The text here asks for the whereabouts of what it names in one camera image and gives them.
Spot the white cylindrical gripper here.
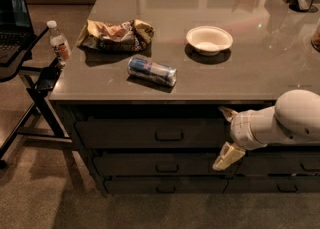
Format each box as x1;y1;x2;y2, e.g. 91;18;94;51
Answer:
212;106;266;171

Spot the dark grey drawer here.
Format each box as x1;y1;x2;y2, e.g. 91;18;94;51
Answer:
75;118;228;149
104;176;228;194
257;142;320;151
224;176;320;193
237;152;320;175
93;153;240;176

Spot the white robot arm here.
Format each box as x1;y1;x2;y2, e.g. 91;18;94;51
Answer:
212;89;320;171

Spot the blue silver energy drink can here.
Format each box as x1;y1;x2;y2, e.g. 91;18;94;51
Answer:
127;57;177;87

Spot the white paper bowl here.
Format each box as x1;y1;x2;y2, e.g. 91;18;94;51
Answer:
186;26;233;56

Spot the dark grey counter cabinet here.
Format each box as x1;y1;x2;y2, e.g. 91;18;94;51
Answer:
51;0;319;194

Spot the brown jar at edge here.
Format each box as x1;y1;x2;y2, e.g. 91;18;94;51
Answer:
311;24;320;52

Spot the crumpled chip bag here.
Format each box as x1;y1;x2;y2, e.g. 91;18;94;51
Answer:
76;19;155;53

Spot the clear plastic water bottle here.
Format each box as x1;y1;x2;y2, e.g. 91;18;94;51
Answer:
47;20;71;67

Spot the black laptop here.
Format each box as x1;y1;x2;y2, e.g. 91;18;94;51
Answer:
0;0;35;66

